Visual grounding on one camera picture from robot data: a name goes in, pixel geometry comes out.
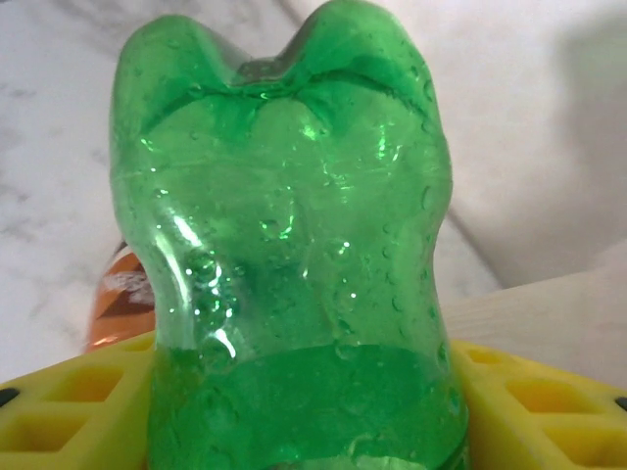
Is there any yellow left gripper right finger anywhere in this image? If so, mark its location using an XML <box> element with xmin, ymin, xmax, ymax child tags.
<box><xmin>450</xmin><ymin>341</ymin><xmax>627</xmax><ymax>470</ymax></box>

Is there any green plastic bottle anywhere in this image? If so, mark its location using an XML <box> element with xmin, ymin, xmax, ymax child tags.
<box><xmin>108</xmin><ymin>0</ymin><xmax>470</xmax><ymax>470</ymax></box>

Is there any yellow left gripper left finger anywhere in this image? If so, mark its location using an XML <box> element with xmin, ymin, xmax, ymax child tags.
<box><xmin>0</xmin><ymin>331</ymin><xmax>161</xmax><ymax>470</ymax></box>

